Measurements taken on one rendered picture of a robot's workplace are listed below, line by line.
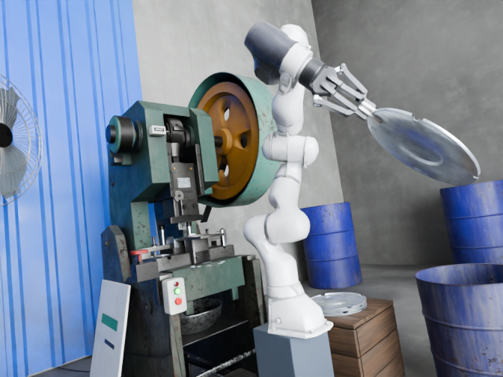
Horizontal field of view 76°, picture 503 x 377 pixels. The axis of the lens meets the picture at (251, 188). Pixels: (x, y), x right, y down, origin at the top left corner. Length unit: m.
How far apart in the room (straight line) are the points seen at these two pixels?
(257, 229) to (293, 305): 0.28
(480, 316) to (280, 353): 0.76
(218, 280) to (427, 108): 3.52
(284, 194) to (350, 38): 4.25
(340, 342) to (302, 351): 0.41
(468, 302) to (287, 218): 0.77
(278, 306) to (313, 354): 0.18
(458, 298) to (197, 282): 1.06
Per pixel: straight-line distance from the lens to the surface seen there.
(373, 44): 5.03
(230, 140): 2.00
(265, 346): 1.20
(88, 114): 2.99
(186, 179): 1.76
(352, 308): 1.61
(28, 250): 2.73
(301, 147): 1.23
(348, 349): 1.53
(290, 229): 1.07
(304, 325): 1.10
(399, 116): 0.81
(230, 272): 1.68
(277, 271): 1.12
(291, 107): 1.14
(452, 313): 1.54
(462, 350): 1.58
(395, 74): 4.76
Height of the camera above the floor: 0.82
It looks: 6 degrees up
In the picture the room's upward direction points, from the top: 8 degrees counter-clockwise
